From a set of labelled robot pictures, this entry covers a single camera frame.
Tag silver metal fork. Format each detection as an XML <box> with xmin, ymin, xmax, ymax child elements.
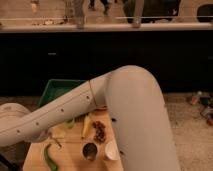
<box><xmin>50</xmin><ymin>134</ymin><xmax>62</xmax><ymax>148</ymax></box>

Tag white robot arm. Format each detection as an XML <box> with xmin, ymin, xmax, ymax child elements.
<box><xmin>0</xmin><ymin>65</ymin><xmax>181</xmax><ymax>171</ymax></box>

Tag green plastic tray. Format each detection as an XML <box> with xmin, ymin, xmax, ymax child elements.
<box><xmin>38</xmin><ymin>79</ymin><xmax>84</xmax><ymax>107</ymax></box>

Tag small green cup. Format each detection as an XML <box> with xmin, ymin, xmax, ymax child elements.
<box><xmin>65</xmin><ymin>119</ymin><xmax>75</xmax><ymax>129</ymax></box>

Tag yellow banana piece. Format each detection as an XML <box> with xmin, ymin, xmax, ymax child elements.
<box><xmin>81</xmin><ymin>115</ymin><xmax>91</xmax><ymax>139</ymax></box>

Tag small metal cup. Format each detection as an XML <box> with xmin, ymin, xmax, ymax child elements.
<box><xmin>83</xmin><ymin>143</ymin><xmax>98</xmax><ymax>161</ymax></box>

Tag brown dried fruit cluster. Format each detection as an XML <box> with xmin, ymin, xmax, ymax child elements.
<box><xmin>93</xmin><ymin>121</ymin><xmax>106</xmax><ymax>144</ymax></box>

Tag orange bowl with egg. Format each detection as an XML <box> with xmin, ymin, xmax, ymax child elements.
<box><xmin>97</xmin><ymin>106</ymin><xmax>107</xmax><ymax>111</ymax></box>

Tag white ceramic cup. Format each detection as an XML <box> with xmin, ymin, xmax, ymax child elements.
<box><xmin>104</xmin><ymin>140</ymin><xmax>120</xmax><ymax>161</ymax></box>

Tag dark counter cabinet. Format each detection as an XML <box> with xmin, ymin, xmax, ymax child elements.
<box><xmin>0</xmin><ymin>31</ymin><xmax>213</xmax><ymax>96</ymax></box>

